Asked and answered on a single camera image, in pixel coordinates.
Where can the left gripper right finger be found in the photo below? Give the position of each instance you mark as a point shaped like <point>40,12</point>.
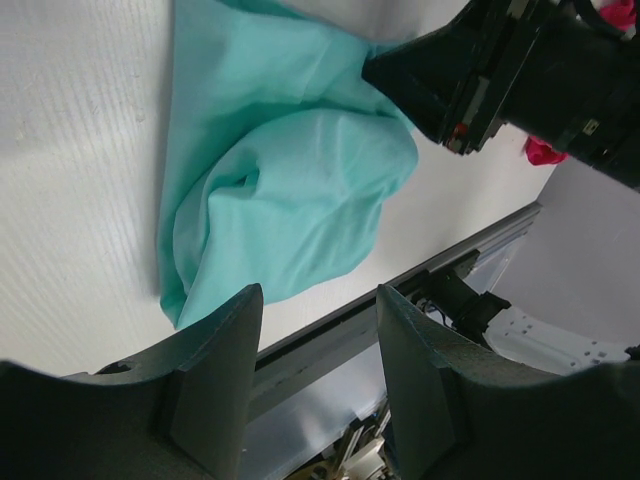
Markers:
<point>460,411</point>

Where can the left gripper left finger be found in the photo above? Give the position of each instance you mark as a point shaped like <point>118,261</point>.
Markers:
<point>176,410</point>

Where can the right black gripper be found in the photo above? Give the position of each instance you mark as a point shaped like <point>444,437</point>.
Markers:
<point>557,70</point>

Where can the pink t-shirt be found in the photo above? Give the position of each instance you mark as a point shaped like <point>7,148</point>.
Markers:
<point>620,15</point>

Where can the teal t-shirt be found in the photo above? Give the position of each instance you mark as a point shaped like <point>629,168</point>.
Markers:
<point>279,156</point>

